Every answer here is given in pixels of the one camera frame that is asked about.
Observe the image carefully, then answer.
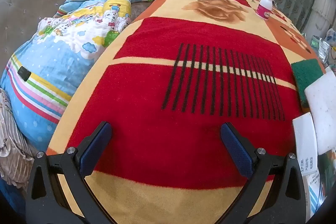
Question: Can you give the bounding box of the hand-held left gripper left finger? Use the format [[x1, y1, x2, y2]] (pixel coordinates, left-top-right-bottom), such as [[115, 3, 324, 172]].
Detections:
[[25, 121, 124, 224]]

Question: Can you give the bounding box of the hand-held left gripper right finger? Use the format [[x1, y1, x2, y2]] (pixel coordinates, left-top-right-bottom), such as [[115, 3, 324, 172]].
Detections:
[[220, 122, 307, 224]]

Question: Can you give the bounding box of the white and blue medicine box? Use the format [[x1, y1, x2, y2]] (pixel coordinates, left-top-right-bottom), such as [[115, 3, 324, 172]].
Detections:
[[292, 112, 319, 215]]

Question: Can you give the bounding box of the brown striped cloth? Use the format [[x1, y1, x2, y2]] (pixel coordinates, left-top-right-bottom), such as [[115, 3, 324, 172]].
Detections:
[[0, 90, 37, 185]]

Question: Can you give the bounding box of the red orange printed blanket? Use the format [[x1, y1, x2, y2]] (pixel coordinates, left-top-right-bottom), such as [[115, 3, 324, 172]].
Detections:
[[46, 0, 327, 224]]

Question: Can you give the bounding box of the white foam pad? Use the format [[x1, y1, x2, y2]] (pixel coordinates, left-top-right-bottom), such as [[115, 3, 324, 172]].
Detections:
[[304, 77, 336, 155]]

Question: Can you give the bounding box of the cartoon print quilt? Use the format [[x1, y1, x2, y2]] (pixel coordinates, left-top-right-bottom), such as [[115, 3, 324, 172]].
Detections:
[[0, 0, 164, 144]]

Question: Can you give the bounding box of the green scouring pad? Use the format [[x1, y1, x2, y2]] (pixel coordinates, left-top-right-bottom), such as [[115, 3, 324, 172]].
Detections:
[[291, 58, 326, 107]]

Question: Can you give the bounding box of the small black device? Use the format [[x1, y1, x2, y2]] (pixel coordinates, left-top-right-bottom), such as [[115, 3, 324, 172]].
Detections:
[[17, 67, 31, 81]]

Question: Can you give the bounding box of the silver foil bag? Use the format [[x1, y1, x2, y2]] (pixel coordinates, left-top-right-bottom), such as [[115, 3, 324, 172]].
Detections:
[[311, 35, 331, 62]]

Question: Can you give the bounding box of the white bottle with pink label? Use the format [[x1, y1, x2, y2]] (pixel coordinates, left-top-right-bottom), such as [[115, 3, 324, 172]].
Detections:
[[256, 0, 276, 21]]

